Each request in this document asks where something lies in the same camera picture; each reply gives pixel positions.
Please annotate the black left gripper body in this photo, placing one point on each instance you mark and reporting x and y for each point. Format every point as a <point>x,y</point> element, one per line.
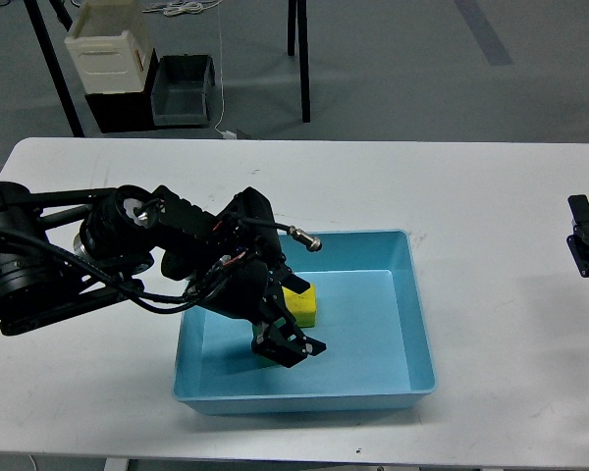
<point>237,289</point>

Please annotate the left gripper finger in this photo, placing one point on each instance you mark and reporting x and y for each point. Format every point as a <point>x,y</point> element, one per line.
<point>280,276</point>
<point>278,338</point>

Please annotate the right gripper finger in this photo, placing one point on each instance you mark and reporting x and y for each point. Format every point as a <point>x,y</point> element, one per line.
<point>578,241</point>

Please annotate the green block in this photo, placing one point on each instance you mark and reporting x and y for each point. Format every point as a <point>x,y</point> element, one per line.
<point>264,362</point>

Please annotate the yellow block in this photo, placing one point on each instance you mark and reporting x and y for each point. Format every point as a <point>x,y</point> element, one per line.
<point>303,306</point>

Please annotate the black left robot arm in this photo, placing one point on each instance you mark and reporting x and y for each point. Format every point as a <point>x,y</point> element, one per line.
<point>67,253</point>

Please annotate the light blue plastic box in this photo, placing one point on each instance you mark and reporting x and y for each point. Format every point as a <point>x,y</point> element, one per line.
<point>368,314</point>

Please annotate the dark grey open bin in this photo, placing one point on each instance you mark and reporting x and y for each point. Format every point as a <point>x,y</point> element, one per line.
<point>182,91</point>

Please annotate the black crate under cream crate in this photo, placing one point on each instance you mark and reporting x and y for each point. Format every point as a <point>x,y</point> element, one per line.
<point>125,112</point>

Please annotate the black table legs centre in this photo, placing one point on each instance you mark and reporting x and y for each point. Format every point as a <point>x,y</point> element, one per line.
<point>297,42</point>

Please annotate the cream plastic crate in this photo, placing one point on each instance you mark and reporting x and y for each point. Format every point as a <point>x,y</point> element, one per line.
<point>110,46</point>

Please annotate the black table leg left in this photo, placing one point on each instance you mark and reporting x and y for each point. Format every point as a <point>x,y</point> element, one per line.
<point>46,46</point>

